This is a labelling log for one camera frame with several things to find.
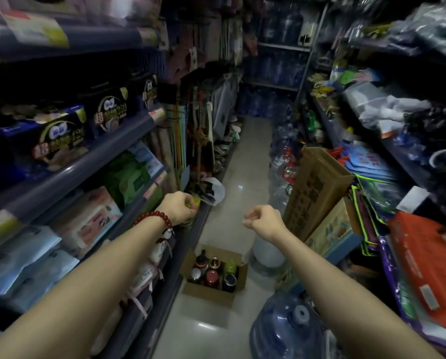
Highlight person's right hand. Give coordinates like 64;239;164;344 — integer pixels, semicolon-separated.
243;205;288;240

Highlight person's left hand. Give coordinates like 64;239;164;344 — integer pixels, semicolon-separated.
159;191;201;225

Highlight green capped bottle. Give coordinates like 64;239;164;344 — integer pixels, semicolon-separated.
181;194;202;229

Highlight person's left forearm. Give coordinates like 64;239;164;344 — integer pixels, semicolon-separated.
0;215;171;359

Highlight person's right forearm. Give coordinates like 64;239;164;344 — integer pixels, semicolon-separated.
258;224;435;359

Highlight white plastic bag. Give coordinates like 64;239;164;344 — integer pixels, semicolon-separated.
197;177;226;206

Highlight white plastic bucket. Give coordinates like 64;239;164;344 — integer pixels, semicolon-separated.
252;235;286;269

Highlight row of blue water jugs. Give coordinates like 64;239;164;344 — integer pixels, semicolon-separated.
268;123;302;217

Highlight tall brown cardboard carton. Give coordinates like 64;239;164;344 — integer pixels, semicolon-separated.
283;146;355;243

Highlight cluster of assorted bottles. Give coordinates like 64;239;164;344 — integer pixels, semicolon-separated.
189;250;240;294

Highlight light blue wipes packet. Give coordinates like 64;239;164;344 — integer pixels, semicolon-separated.
130;142;164;177

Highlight green wet wipes packet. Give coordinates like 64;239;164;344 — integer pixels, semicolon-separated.
103;151;152;206

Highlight row of slippers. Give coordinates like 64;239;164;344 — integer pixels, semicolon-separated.
213;116;243;173

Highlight bundle of brooms and mops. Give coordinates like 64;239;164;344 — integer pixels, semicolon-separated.
163;86;217;183

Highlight open small cardboard box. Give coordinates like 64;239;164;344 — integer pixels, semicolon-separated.
180;245;249;307

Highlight colourful printed carton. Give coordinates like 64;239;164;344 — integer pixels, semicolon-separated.
305;198;364;266

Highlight pink white tissue pack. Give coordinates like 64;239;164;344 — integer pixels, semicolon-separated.
51;187;123;255

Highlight blue metal shelf unit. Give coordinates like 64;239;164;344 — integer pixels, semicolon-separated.
0;0;246;359

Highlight large blue water jug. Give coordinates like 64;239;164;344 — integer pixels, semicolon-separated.
250;291;332;359

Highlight stack of green-edged bags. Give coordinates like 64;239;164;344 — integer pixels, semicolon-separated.
352;175;401;256

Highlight small dark pad packet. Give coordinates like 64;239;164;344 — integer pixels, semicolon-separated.
133;75;160;112

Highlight stack of blue tote bags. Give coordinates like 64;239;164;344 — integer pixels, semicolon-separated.
328;144;395;183

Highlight medium dark pad packet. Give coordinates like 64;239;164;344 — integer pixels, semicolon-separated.
85;86;130;137

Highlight stacks of bottled water packs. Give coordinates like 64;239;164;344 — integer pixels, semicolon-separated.
245;3;309;118

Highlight large dark pad packet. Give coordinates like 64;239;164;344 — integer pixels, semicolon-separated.
0;106;89;172

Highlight pale blue soft pack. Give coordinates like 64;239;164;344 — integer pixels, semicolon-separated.
0;226;61;296
6;250;79;311

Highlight grey metal shelf unit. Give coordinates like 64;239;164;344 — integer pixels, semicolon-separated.
305;18;446;228

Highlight pile of white plastic bags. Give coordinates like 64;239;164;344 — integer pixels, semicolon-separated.
344;84;431;135

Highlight white metal shelf rack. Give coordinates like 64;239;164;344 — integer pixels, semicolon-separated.
242;0;328;120

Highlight orange plastic package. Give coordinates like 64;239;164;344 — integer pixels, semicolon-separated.
389;212;446;335

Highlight pile of dark packed clothing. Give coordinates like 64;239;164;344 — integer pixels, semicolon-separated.
406;106;446;174

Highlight pile of grey wrapped packs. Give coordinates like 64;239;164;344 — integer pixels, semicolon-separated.
387;0;446;56

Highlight red bead bracelet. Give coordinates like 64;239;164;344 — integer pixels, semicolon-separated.
133;211;175;246

